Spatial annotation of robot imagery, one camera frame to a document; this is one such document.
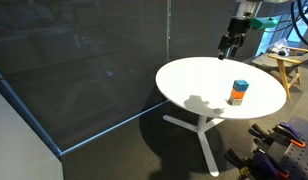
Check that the orange black spring clamp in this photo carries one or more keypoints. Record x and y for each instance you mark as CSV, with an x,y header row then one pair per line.
x,y
281,132

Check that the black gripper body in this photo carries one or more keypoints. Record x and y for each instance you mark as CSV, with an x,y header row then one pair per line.
x,y
237,30

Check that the white round table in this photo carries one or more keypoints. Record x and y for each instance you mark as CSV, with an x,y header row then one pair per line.
x,y
202,85

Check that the orange block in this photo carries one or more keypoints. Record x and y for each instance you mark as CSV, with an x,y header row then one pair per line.
x,y
237,95

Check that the wooden armchair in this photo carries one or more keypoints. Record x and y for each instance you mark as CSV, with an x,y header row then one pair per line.
x,y
283,68

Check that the blue block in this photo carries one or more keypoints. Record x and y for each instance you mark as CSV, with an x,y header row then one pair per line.
x,y
240,85

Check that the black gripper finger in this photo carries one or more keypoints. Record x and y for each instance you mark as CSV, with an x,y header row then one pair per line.
x,y
235,45
222,47

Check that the purple black spring clamp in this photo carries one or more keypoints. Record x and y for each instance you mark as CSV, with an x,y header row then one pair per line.
x,y
260,167

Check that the grey block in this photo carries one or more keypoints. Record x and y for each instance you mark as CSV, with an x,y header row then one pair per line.
x,y
234,101

